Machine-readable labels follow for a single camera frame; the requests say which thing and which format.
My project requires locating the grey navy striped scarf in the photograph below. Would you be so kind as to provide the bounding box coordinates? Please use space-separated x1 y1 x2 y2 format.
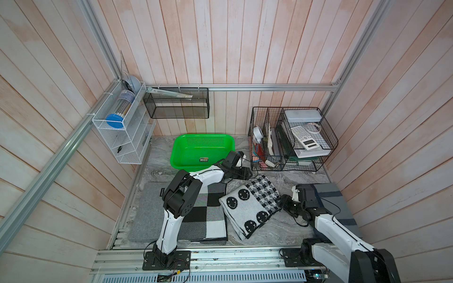
311 183 363 238

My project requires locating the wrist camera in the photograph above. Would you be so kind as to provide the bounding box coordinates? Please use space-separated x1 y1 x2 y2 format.
236 151 247 167
291 185 300 202

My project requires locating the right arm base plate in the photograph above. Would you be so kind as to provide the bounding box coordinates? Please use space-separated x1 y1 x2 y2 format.
279 248 325 268

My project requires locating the white tape roll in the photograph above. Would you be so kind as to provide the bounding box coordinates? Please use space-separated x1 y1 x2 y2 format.
252 126 264 143

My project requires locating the aluminium front rail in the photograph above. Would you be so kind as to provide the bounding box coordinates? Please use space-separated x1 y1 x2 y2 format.
90 246 309 283

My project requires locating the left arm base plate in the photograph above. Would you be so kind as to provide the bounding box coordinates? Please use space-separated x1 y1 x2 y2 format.
142 251 191 271

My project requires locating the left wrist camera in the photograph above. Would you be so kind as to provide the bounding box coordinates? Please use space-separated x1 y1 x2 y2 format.
236 151 247 167

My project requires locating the plain grey scarf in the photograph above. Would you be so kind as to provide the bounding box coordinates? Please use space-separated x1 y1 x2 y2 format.
127 182 168 244

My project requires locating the white notebook under calculator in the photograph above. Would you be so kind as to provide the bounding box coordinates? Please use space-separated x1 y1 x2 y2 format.
294 147 331 159

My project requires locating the green plastic basket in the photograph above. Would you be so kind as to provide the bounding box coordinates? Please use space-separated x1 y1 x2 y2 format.
170 134 235 172

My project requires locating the black mesh wall basket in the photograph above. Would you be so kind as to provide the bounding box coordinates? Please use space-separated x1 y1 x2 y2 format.
143 87 210 119

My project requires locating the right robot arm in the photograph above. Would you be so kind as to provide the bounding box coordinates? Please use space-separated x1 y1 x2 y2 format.
277 183 401 283

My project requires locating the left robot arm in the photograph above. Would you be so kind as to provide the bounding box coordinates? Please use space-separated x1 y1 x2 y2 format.
153 151 252 257

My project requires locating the white calculator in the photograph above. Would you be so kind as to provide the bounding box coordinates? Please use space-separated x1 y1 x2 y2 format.
291 126 320 150

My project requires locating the black wire desk organizer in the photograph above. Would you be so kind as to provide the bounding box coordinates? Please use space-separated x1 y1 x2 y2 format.
248 106 338 172

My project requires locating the white wire wall shelf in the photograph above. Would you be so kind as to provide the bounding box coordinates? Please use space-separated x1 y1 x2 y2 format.
92 81 156 165

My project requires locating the ruler in mesh basket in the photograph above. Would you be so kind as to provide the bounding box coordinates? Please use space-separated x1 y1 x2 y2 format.
147 87 193 99

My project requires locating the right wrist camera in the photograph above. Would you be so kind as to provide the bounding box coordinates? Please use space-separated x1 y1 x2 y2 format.
291 185 300 202

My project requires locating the clear tube blue cap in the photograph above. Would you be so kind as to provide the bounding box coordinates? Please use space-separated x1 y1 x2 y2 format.
106 90 136 129

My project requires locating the smiley houndstooth knit scarf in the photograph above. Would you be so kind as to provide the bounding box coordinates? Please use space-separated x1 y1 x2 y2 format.
219 175 280 240

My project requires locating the white pencil case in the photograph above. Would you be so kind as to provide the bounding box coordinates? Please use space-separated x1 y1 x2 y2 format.
284 109 322 123

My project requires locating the black white checkered scarf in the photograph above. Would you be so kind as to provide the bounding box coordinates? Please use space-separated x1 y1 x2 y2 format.
178 183 228 242

